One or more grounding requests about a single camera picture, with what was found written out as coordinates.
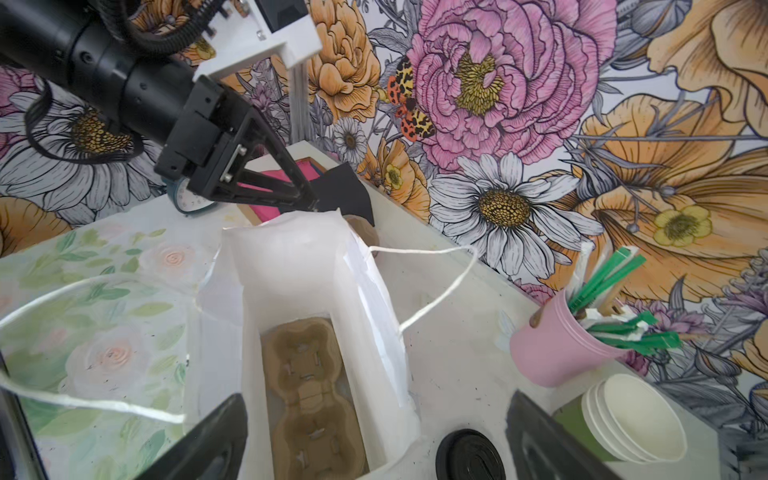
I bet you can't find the stack of paper cups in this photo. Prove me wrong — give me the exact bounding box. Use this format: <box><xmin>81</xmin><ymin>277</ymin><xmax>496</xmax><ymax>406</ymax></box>
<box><xmin>553</xmin><ymin>374</ymin><xmax>688</xmax><ymax>465</ymax></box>

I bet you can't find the pink straw holder cup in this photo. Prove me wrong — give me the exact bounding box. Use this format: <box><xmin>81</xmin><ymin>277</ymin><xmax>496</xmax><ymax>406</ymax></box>
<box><xmin>509</xmin><ymin>292</ymin><xmax>625</xmax><ymax>388</ymax></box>

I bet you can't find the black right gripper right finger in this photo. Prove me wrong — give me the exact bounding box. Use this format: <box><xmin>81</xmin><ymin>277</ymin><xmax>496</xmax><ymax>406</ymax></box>
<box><xmin>505</xmin><ymin>390</ymin><xmax>620</xmax><ymax>480</ymax></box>

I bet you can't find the green straws bundle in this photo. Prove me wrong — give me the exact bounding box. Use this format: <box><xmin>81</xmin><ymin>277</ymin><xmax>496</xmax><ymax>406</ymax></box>
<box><xmin>565</xmin><ymin>241</ymin><xmax>683</xmax><ymax>356</ymax></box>

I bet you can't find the teal alarm clock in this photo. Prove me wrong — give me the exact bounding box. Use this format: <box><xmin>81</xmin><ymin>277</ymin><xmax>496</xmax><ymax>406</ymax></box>
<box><xmin>164</xmin><ymin>177</ymin><xmax>216</xmax><ymax>216</ymax></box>

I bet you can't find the stack of pulp carriers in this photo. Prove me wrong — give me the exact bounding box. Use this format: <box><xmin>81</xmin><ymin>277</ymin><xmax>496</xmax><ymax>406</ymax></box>
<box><xmin>343</xmin><ymin>215</ymin><xmax>380</xmax><ymax>247</ymax></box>

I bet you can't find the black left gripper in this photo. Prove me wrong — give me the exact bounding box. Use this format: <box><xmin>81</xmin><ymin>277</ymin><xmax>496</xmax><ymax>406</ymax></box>
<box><xmin>155</xmin><ymin>76</ymin><xmax>318</xmax><ymax>210</ymax></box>

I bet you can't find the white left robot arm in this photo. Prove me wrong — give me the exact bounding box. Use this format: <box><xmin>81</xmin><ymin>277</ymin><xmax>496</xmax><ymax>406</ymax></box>
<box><xmin>1</xmin><ymin>1</ymin><xmax>321</xmax><ymax>211</ymax></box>

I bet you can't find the black paper napkin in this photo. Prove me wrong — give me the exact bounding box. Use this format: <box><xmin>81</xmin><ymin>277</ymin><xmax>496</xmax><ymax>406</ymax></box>
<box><xmin>297</xmin><ymin>158</ymin><xmax>375</xmax><ymax>226</ymax></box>

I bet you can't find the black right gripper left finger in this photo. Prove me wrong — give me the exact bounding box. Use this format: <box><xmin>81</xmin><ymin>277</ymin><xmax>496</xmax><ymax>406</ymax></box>
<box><xmin>136</xmin><ymin>393</ymin><xmax>248</xmax><ymax>480</ymax></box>

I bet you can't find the brown pulp cup carrier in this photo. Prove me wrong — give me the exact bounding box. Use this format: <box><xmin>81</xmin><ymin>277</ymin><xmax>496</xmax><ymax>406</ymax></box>
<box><xmin>262</xmin><ymin>317</ymin><xmax>367</xmax><ymax>479</ymax></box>

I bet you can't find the white patterned paper gift bag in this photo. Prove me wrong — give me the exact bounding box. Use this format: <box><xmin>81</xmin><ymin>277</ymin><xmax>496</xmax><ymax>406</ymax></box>
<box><xmin>0</xmin><ymin>208</ymin><xmax>480</xmax><ymax>480</ymax></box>

